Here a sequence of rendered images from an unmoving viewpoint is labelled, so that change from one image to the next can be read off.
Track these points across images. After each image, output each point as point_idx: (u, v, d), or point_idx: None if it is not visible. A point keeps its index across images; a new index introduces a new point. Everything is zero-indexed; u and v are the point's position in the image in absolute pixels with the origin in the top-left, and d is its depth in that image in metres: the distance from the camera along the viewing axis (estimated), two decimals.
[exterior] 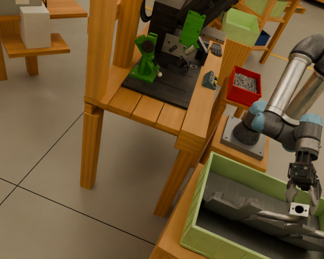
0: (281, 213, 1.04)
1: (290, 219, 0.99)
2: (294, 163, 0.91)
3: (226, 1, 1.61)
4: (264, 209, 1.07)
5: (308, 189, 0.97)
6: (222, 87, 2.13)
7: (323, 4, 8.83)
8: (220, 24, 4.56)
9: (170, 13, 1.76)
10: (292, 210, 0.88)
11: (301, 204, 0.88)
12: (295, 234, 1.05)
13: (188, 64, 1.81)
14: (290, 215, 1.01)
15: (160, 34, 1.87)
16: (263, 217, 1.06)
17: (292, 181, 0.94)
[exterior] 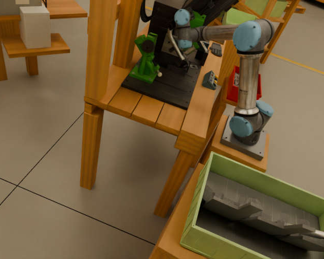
0: (172, 42, 1.74)
1: (172, 35, 1.74)
2: (194, 15, 1.54)
3: (226, 1, 1.61)
4: (178, 50, 1.76)
5: None
6: (222, 87, 2.13)
7: (323, 4, 8.83)
8: (220, 24, 4.56)
9: (170, 13, 1.76)
10: None
11: None
12: (295, 234, 1.05)
13: (188, 64, 1.81)
14: (171, 36, 1.73)
15: (160, 34, 1.87)
16: None
17: None
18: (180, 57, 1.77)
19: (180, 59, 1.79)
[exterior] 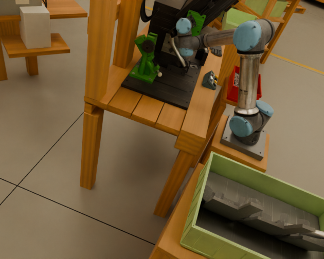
0: (174, 49, 1.76)
1: (174, 42, 1.76)
2: (195, 23, 1.55)
3: (226, 1, 1.61)
4: (180, 56, 1.78)
5: None
6: (222, 87, 2.13)
7: (323, 4, 8.83)
8: (220, 24, 4.56)
9: (170, 13, 1.76)
10: None
11: None
12: (295, 234, 1.05)
13: (188, 64, 1.81)
14: (172, 43, 1.75)
15: (160, 34, 1.87)
16: None
17: None
18: (182, 63, 1.79)
19: (182, 66, 1.80)
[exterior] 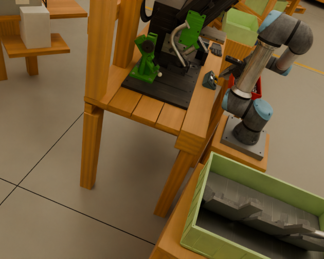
0: (174, 49, 1.76)
1: (174, 42, 1.76)
2: None
3: (226, 1, 1.61)
4: (180, 56, 1.78)
5: None
6: (222, 87, 2.13)
7: (323, 4, 8.83)
8: (220, 24, 4.56)
9: (170, 13, 1.76)
10: (189, 26, 1.70)
11: (187, 23, 1.68)
12: (295, 234, 1.05)
13: (188, 64, 1.81)
14: (172, 43, 1.75)
15: (160, 34, 1.87)
16: None
17: (231, 72, 1.77)
18: (182, 63, 1.79)
19: (182, 66, 1.80)
